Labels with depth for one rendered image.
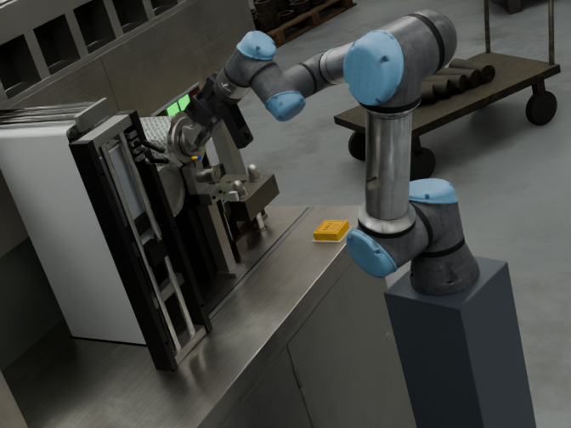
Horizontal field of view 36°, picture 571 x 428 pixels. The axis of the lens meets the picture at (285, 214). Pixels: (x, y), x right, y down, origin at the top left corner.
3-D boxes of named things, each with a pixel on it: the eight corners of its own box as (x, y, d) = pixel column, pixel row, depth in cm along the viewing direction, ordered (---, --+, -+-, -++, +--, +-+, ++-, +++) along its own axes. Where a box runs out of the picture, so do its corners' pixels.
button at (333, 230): (338, 241, 224) (336, 233, 223) (314, 241, 228) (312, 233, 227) (350, 228, 229) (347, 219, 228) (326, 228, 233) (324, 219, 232)
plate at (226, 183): (251, 222, 231) (244, 200, 229) (134, 220, 253) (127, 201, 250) (279, 193, 243) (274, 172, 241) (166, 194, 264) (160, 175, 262)
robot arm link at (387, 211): (432, 260, 187) (447, 25, 152) (381, 295, 180) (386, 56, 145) (390, 233, 194) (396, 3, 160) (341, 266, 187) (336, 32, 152)
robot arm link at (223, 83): (259, 80, 198) (240, 93, 192) (249, 93, 201) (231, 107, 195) (234, 57, 198) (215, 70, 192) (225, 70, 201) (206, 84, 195)
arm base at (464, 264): (492, 265, 196) (485, 226, 191) (455, 301, 186) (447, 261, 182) (435, 255, 206) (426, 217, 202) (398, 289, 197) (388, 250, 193)
